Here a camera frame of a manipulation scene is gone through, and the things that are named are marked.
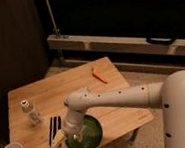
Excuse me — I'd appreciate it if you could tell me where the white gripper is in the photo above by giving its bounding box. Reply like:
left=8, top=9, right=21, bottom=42
left=51, top=109, right=85, bottom=148

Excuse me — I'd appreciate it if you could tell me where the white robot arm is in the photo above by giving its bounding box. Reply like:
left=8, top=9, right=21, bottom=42
left=52, top=70, right=185, bottom=148

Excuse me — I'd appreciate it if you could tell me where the black striped brush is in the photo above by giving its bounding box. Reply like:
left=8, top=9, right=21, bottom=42
left=49, top=116, right=62, bottom=146

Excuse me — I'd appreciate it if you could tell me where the green glass bowl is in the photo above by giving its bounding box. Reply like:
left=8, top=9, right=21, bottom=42
left=65, top=114, right=103, bottom=148

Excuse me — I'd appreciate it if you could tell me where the wooden table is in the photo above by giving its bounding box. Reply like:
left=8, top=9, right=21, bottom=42
left=8, top=57, right=153, bottom=148

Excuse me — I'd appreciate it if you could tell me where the wooden shelf beam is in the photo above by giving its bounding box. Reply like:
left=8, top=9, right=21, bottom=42
left=47, top=35, right=185, bottom=56

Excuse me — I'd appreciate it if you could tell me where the metal stand pole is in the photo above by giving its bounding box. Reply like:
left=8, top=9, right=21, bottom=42
left=45, top=0, right=61, bottom=38

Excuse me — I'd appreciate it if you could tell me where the black handle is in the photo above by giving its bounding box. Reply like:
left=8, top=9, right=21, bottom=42
left=146, top=38, right=176, bottom=45

